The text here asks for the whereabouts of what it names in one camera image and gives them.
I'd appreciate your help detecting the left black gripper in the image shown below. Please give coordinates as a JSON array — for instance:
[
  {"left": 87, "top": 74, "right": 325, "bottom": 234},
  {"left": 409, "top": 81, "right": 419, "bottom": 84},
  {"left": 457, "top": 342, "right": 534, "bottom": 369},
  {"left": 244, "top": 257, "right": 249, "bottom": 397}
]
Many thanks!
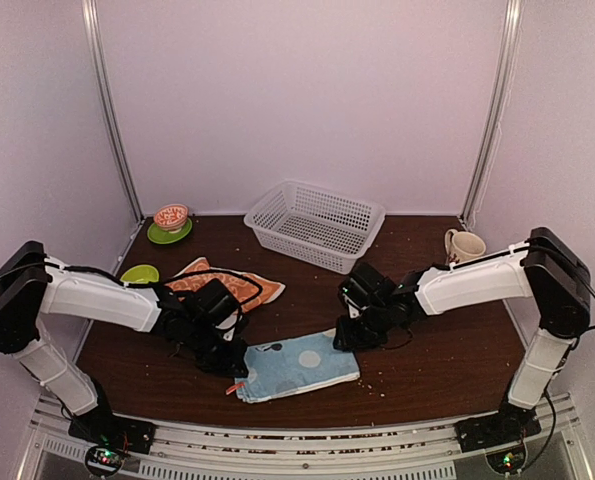
[{"left": 184, "top": 318, "right": 248, "bottom": 378}]

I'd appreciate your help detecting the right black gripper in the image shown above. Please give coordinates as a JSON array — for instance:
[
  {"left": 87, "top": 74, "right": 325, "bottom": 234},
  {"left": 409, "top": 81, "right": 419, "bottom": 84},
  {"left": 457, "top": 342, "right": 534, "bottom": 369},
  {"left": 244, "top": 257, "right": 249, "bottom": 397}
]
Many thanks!
[{"left": 332, "top": 303, "right": 392, "bottom": 353}]

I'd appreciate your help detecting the blue patterned towel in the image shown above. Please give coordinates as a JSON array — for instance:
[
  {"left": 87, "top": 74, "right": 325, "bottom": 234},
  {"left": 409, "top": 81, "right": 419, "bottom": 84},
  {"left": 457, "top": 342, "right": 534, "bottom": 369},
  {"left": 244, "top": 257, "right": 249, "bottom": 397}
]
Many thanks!
[{"left": 226, "top": 329, "right": 360, "bottom": 404}]

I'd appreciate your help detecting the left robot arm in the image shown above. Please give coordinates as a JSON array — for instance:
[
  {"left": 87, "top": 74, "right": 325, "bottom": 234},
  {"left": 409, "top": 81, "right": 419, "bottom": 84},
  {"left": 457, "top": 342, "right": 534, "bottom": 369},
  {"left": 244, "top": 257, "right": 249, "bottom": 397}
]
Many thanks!
[{"left": 0, "top": 241, "right": 248, "bottom": 444}]

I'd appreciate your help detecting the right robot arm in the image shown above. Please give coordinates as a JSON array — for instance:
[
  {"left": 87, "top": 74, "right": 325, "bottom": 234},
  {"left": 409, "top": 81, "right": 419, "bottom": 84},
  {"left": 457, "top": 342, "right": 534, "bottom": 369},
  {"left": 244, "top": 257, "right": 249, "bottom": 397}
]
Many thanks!
[{"left": 333, "top": 227, "right": 590, "bottom": 442}]

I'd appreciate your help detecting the orange bunny towel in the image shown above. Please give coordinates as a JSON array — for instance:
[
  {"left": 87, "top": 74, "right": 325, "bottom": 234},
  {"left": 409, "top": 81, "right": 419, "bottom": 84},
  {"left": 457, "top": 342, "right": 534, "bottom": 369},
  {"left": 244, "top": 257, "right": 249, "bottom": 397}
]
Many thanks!
[{"left": 167, "top": 257, "right": 286, "bottom": 313}]

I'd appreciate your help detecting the small green bowl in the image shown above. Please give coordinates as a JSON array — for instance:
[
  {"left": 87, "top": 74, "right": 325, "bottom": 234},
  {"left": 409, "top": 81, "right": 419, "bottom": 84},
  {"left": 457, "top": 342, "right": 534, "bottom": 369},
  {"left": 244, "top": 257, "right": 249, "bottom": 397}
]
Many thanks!
[{"left": 120, "top": 264, "right": 160, "bottom": 284}]

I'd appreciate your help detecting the white plastic basket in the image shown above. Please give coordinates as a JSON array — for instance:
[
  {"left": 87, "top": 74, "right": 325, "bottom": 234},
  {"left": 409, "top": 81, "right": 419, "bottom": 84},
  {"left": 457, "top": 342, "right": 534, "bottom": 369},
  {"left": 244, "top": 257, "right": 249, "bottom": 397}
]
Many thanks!
[{"left": 244, "top": 181, "right": 386, "bottom": 275}]

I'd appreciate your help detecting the beige mug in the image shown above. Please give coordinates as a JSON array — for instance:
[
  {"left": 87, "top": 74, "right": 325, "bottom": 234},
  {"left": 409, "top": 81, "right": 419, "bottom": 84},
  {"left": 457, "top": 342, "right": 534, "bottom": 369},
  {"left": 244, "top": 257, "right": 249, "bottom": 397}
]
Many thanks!
[{"left": 444, "top": 229, "right": 487, "bottom": 264}]

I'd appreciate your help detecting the green plate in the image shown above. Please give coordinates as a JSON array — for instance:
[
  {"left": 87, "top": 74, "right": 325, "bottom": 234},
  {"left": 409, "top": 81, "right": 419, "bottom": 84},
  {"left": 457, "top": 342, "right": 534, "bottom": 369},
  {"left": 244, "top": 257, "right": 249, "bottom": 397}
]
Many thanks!
[{"left": 147, "top": 218, "right": 193, "bottom": 245}]

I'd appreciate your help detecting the red patterned bowl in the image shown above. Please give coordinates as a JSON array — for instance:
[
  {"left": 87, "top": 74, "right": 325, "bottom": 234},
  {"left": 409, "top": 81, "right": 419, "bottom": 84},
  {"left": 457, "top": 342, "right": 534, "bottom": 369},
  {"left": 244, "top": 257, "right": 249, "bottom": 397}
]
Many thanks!
[{"left": 153, "top": 204, "right": 189, "bottom": 233}]

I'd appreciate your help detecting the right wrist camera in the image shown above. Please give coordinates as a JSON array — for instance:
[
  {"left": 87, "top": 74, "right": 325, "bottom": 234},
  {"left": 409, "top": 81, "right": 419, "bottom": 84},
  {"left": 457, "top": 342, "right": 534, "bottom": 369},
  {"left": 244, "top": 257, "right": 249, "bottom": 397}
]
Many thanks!
[{"left": 338, "top": 262, "right": 396, "bottom": 319}]

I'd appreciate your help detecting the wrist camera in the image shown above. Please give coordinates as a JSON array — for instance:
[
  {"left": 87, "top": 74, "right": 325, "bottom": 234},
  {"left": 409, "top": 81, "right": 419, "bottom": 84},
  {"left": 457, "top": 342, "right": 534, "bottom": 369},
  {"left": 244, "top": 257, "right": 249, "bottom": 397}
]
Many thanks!
[
  {"left": 193, "top": 278, "right": 237, "bottom": 327},
  {"left": 338, "top": 262, "right": 396, "bottom": 319}
]

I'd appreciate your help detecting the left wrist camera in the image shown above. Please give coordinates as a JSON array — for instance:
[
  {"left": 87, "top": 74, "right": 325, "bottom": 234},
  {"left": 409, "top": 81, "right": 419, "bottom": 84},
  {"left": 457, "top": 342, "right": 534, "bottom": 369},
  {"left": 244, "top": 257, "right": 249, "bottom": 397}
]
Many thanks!
[{"left": 193, "top": 278, "right": 237, "bottom": 327}]

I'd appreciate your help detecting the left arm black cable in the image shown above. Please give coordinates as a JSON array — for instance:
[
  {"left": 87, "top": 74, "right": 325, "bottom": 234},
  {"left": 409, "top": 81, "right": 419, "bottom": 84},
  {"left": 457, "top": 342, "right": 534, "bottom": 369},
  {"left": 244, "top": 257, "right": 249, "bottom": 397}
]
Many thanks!
[{"left": 0, "top": 254, "right": 266, "bottom": 351}]

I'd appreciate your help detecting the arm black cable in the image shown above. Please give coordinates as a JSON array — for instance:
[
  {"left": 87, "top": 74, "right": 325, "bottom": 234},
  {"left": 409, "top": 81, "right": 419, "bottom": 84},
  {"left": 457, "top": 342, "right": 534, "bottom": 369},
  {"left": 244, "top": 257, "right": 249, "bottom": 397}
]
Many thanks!
[
  {"left": 526, "top": 237, "right": 595, "bottom": 351},
  {"left": 0, "top": 254, "right": 266, "bottom": 351}
]

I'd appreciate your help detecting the aluminium front rail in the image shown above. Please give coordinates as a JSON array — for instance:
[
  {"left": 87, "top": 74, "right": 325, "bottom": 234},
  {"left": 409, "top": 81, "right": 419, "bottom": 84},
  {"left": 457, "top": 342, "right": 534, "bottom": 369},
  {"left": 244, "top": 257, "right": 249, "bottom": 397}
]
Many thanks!
[{"left": 13, "top": 394, "right": 595, "bottom": 479}]

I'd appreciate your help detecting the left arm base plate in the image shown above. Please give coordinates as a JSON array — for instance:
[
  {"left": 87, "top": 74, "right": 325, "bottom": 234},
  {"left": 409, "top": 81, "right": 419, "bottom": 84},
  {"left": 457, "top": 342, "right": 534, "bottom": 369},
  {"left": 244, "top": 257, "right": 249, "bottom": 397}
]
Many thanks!
[{"left": 68, "top": 416, "right": 156, "bottom": 479}]

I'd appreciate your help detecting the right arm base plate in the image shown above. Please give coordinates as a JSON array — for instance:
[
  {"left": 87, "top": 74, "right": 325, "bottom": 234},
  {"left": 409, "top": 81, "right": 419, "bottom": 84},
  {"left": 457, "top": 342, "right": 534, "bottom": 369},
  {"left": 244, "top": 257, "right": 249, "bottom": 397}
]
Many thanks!
[{"left": 455, "top": 413, "right": 542, "bottom": 476}]

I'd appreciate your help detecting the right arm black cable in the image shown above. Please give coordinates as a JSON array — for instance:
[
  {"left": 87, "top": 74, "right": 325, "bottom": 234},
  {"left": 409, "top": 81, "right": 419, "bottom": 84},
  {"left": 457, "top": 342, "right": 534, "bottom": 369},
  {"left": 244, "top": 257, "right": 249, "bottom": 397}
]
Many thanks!
[{"left": 526, "top": 237, "right": 595, "bottom": 351}]

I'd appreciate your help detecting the right aluminium frame post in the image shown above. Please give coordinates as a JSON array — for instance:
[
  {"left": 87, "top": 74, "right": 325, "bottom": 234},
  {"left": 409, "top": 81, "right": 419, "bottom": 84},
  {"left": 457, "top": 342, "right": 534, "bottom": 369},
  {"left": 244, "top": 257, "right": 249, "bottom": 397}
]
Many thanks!
[{"left": 460, "top": 0, "right": 524, "bottom": 230}]

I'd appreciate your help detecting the aluminium frame post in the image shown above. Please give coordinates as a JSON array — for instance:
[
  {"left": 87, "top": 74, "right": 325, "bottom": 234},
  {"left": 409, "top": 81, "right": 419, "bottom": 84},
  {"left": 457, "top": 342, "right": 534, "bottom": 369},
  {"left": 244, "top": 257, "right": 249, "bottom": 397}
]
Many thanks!
[
  {"left": 460, "top": 0, "right": 524, "bottom": 230},
  {"left": 81, "top": 0, "right": 145, "bottom": 223}
]

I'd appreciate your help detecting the left aluminium frame post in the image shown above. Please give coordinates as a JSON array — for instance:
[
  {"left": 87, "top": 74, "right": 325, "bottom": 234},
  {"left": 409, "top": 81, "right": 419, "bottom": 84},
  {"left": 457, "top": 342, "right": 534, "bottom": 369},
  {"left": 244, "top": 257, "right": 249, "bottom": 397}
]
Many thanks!
[{"left": 81, "top": 0, "right": 145, "bottom": 223}]

